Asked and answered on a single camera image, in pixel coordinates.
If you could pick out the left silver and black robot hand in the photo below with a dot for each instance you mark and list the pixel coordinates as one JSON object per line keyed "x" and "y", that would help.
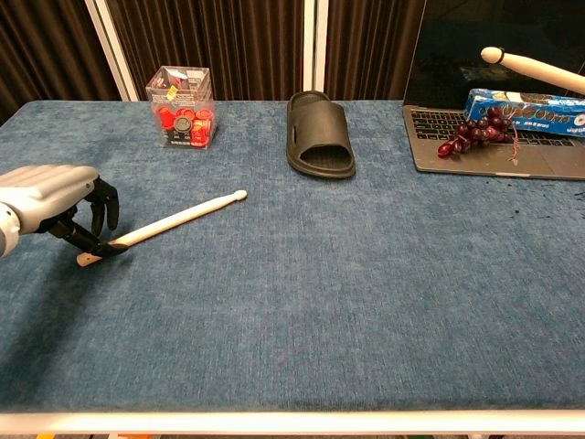
{"x": 50, "y": 192}

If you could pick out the plain white drumstick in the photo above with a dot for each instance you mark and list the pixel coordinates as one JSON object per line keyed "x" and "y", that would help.
{"x": 183, "y": 221}

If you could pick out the clear box of red caps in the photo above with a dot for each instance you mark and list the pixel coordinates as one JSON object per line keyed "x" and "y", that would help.
{"x": 183, "y": 114}

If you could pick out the dark brown curtain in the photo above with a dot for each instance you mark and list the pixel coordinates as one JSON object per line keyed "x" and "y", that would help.
{"x": 228, "y": 41}

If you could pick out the blue fabric table cover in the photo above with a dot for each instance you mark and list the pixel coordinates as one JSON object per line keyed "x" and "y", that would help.
{"x": 283, "y": 292}

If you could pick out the black rubber slide sandal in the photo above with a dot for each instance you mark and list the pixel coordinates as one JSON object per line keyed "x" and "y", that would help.
{"x": 320, "y": 132}

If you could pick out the grey open laptop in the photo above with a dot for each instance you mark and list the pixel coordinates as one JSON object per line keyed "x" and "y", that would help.
{"x": 457, "y": 82}

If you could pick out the bunch of dark red grapes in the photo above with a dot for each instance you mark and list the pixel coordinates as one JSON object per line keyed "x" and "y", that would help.
{"x": 480, "y": 132}

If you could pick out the blue cookie package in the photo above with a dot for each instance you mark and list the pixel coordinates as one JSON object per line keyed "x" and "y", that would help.
{"x": 530, "y": 112}

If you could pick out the slanted white frame post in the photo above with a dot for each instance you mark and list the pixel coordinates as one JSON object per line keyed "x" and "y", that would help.
{"x": 112, "y": 46}

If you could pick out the upright white frame post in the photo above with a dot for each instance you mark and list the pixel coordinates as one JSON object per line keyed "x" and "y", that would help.
{"x": 315, "y": 46}

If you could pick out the white table edge rail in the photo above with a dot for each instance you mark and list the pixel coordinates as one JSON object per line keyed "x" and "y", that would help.
{"x": 292, "y": 421}

